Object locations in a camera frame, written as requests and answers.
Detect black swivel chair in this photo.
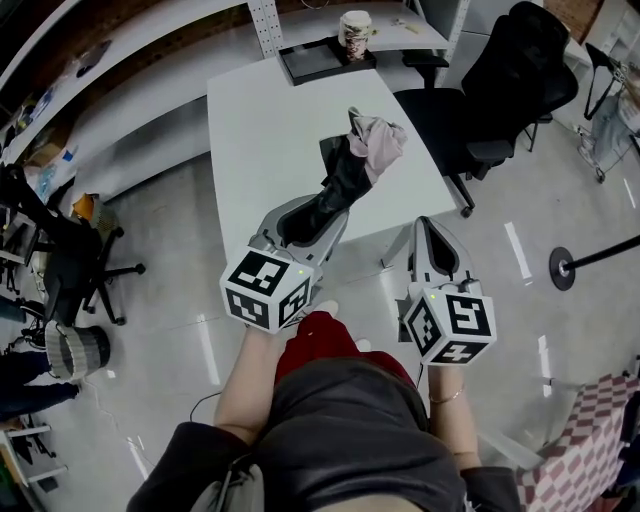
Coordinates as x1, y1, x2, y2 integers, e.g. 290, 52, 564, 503
0, 163, 147, 327

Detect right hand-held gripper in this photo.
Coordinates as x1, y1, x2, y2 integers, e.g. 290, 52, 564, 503
397, 215, 496, 366

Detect person's red trousers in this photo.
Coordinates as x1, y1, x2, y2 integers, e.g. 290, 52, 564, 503
273, 309, 417, 389

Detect black floor cable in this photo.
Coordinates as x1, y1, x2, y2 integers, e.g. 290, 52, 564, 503
188, 391, 225, 426

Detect black rectangular tray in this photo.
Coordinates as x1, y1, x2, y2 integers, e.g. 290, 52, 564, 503
277, 35, 378, 87

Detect white metal shelf rack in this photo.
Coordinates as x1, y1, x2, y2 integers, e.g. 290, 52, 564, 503
247, 0, 472, 91

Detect patterned paper cup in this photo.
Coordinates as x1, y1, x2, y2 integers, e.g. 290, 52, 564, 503
339, 10, 374, 63

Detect yellow bag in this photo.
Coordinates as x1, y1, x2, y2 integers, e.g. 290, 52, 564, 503
71, 193, 97, 220

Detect long white wall counter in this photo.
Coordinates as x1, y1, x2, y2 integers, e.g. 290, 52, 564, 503
0, 0, 251, 204

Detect grey striped knit basket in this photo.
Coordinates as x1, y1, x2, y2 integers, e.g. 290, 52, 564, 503
43, 321, 112, 382

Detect grey shoulder bag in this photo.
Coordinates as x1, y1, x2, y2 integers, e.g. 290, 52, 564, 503
203, 462, 266, 512

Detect person's right forearm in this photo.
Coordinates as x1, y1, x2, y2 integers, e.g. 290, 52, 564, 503
426, 360, 482, 472

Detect person's left forearm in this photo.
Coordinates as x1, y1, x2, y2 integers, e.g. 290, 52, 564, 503
213, 319, 297, 447

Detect black and pink umbrella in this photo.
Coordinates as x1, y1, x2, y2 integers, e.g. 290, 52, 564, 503
279, 105, 409, 247

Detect person's dark grey top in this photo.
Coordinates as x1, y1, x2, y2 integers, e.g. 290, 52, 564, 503
126, 355, 522, 512

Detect thin gold bracelet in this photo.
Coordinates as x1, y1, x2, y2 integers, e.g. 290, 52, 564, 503
428, 383, 467, 405

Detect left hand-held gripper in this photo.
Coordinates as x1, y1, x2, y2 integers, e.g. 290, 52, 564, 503
219, 196, 351, 335

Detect red and white checked cloth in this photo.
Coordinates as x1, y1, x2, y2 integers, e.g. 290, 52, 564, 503
516, 373, 640, 512

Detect black stanchion post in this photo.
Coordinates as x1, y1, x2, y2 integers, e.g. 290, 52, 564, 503
548, 233, 640, 292

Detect brown cardboard box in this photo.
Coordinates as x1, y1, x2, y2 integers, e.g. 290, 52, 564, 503
23, 139, 77, 172

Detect black office chair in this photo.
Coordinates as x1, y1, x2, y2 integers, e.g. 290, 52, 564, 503
393, 0, 580, 219

